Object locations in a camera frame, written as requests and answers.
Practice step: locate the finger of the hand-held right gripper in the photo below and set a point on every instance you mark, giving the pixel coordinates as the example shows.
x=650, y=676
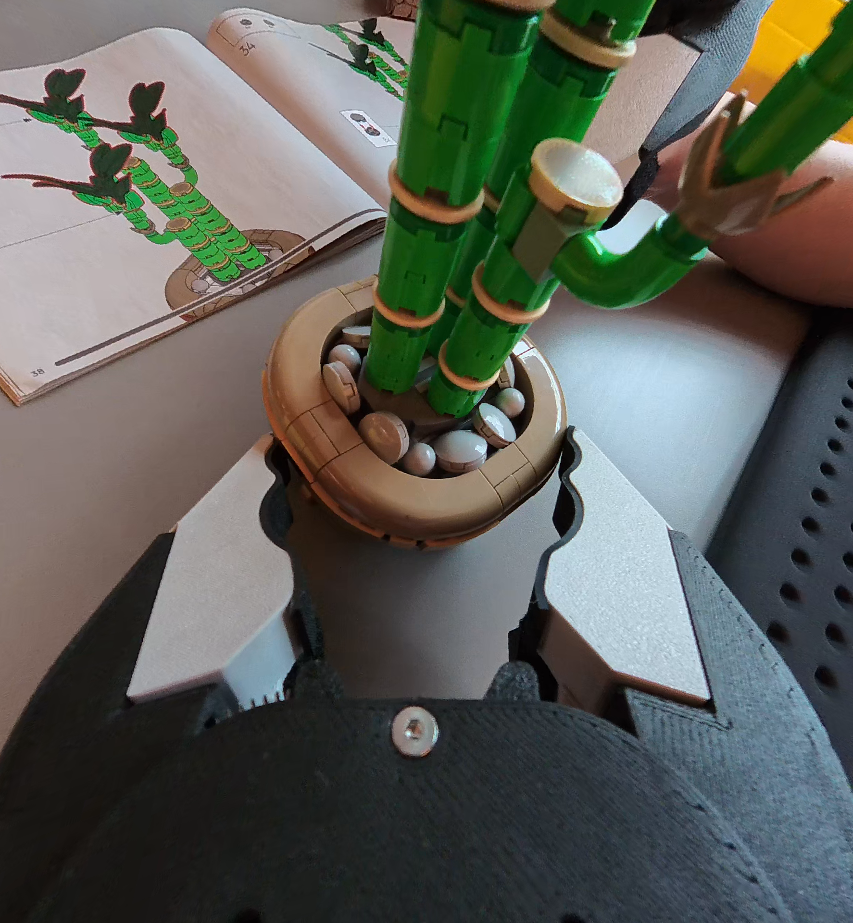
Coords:
x=657, y=86

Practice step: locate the lego instruction booklet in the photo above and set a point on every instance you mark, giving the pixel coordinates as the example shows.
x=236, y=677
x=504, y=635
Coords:
x=73, y=288

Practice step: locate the person's right forearm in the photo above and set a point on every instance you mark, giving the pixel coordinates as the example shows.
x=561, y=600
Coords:
x=816, y=238

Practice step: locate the yellow parts bin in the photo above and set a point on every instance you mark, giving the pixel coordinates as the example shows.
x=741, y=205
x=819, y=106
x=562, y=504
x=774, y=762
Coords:
x=787, y=36

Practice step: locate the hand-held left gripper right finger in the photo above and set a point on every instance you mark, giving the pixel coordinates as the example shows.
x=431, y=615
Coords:
x=621, y=591

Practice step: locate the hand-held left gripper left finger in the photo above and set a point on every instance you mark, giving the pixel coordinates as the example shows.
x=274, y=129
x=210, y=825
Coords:
x=217, y=598

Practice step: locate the green lego bamboo plant model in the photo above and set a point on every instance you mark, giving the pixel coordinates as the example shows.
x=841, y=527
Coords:
x=412, y=505

